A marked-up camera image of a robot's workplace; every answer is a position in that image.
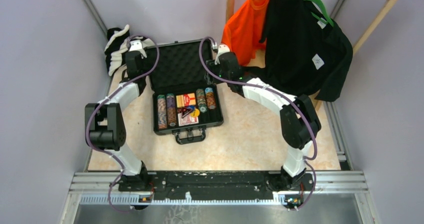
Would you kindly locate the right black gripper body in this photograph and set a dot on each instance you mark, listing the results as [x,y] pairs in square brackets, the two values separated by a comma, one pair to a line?
[215,66]

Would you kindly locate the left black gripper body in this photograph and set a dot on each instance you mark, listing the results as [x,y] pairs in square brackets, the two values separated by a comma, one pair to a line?
[146,69]

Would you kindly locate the orange boxed card deck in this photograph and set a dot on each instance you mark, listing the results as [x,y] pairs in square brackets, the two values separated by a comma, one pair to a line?
[185,100]

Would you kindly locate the black poker set case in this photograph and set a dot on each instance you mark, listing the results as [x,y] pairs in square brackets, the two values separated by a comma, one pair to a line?
[178,70]

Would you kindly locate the yellow big blind button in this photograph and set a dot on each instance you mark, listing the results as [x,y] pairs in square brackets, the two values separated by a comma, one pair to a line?
[196,112]

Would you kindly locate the black red triangle token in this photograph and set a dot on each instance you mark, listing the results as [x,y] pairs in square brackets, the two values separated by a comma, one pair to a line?
[186,110]

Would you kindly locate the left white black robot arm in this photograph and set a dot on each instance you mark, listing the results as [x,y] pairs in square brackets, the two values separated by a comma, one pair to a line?
[105,129]

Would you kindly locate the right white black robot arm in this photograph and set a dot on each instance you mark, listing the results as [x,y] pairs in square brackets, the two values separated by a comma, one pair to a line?
[298,119]

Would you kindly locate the black white striped cloth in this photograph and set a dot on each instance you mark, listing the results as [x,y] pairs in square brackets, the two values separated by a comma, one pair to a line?
[119,42]

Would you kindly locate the red yellow chip stack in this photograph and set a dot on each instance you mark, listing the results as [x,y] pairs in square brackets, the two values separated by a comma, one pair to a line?
[210,98]

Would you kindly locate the orange t-shirt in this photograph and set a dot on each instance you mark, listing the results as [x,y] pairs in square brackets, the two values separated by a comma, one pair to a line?
[243,31]

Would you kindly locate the green orange chip stack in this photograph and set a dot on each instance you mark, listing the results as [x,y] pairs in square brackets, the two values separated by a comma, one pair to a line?
[201,100]

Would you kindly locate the purple black chip stack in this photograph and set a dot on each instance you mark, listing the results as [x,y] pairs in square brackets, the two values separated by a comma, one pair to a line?
[171,110]

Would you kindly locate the blue orange chip stack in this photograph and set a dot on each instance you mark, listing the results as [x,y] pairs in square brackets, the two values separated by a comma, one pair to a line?
[161,112]

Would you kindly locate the red playing card deck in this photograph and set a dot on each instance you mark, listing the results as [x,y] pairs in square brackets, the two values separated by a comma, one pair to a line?
[187,120]

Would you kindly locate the black t-shirt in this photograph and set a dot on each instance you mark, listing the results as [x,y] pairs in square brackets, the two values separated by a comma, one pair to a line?
[304,54]

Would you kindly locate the green clothes hanger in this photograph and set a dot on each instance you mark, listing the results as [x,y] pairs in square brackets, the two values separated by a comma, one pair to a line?
[323,11]

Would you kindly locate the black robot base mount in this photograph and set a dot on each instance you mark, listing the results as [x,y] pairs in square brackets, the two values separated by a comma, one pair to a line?
[218,185]

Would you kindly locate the aluminium frame rail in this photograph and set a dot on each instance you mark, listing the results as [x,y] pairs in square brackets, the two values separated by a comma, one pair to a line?
[318,189]

